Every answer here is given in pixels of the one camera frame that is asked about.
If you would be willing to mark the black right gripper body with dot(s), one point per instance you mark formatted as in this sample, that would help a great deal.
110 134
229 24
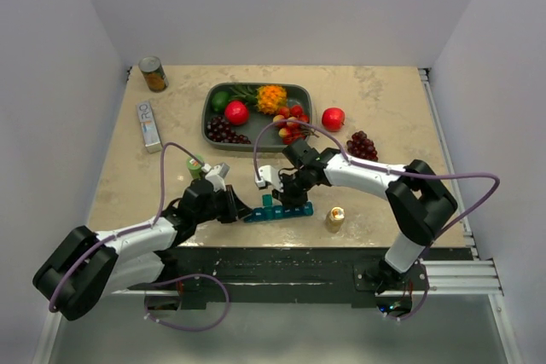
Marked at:
296 187

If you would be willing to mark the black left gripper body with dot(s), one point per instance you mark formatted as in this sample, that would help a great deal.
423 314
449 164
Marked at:
220 207

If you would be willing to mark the teal weekly pill organizer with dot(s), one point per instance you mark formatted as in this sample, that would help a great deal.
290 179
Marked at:
269 212

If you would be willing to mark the green pill bottle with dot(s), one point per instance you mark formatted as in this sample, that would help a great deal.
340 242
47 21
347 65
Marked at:
194 166

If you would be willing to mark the amber pill bottle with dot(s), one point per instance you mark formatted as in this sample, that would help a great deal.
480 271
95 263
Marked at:
335 219

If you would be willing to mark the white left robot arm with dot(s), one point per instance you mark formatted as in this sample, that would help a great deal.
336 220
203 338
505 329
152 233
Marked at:
87 266

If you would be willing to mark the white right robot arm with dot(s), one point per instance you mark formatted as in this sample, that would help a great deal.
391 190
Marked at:
421 204

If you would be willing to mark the red lychee bunch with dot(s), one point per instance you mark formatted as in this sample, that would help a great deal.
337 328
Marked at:
293 124

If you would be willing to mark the red apple on table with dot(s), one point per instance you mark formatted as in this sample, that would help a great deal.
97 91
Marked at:
333 119

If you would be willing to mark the dark grapes on table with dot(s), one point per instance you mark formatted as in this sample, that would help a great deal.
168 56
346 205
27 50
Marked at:
361 147

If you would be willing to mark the dark grapes in tray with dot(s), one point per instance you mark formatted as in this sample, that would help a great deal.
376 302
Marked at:
219 129

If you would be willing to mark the silver R&O toothpaste box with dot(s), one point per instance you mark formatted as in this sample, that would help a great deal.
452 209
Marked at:
150 132

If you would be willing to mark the small orange pineapple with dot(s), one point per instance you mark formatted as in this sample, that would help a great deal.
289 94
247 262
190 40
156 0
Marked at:
267 99

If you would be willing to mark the red apple in tray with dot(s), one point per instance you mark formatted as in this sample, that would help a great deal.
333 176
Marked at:
236 113

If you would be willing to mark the green lime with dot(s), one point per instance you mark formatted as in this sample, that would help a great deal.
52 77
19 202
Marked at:
220 101

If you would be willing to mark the tin can with fruit label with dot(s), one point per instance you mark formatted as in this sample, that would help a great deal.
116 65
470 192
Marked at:
153 73

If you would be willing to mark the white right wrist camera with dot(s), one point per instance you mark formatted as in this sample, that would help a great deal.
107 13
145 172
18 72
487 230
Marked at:
268 176

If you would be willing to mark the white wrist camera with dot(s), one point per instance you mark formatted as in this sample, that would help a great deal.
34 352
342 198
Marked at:
268 176
216 175

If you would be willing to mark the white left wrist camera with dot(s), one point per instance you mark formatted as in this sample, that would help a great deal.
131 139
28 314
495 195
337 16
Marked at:
216 175

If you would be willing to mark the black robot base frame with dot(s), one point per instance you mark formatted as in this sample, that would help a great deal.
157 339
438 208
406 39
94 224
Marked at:
328 275

